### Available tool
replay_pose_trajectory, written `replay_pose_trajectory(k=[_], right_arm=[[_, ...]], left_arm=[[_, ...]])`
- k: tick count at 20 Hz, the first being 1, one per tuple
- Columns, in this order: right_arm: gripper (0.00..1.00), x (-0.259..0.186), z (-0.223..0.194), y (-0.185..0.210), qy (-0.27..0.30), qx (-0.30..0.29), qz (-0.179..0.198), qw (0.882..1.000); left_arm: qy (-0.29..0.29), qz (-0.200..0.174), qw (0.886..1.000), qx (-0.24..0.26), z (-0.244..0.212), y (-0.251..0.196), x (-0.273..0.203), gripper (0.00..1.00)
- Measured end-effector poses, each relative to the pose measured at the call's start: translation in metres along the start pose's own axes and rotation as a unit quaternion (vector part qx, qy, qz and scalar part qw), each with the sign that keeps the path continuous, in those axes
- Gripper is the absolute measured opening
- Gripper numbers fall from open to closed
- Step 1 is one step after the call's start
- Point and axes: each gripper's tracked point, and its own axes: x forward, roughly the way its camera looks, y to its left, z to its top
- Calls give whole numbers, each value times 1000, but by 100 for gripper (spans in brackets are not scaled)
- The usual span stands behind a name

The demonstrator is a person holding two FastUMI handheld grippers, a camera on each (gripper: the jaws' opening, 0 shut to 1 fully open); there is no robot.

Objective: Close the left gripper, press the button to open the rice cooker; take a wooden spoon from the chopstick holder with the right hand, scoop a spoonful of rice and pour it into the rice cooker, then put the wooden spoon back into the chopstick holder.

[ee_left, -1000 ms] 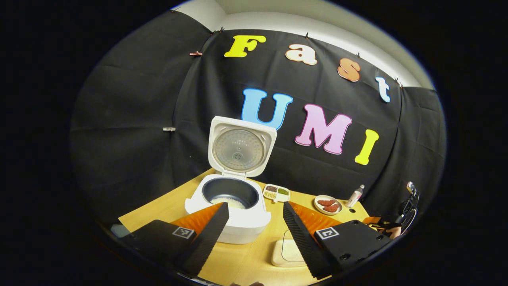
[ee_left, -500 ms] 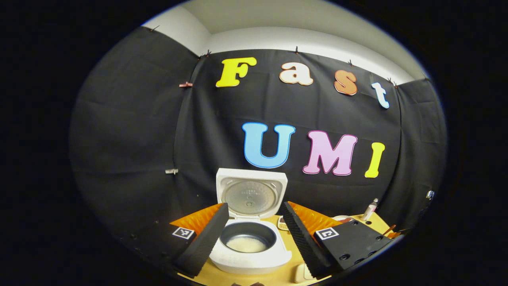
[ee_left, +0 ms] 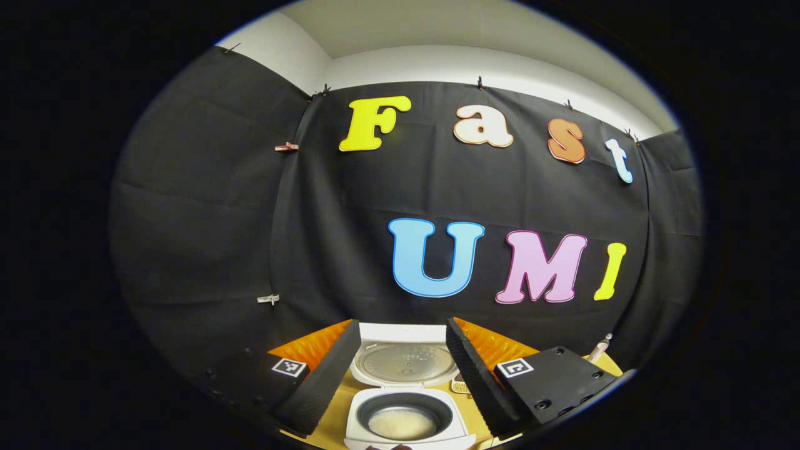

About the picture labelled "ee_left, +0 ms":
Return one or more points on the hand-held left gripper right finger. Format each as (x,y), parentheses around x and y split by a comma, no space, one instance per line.
(475,378)

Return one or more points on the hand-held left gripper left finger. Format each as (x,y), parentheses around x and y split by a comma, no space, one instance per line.
(325,378)

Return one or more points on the white rice cooker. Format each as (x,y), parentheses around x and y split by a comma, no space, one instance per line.
(356,420)

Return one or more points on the white divided bean dish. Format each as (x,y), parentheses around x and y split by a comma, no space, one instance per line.
(460,384)

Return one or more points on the white clip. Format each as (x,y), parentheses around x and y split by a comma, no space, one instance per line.
(269,299)

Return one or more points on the clear bottle pink label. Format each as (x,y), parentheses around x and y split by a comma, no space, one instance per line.
(600,350)

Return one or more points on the black backdrop cloth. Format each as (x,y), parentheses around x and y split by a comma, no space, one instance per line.
(219,219)

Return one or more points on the pink wooden clothespin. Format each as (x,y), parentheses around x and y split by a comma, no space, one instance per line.
(287,147)

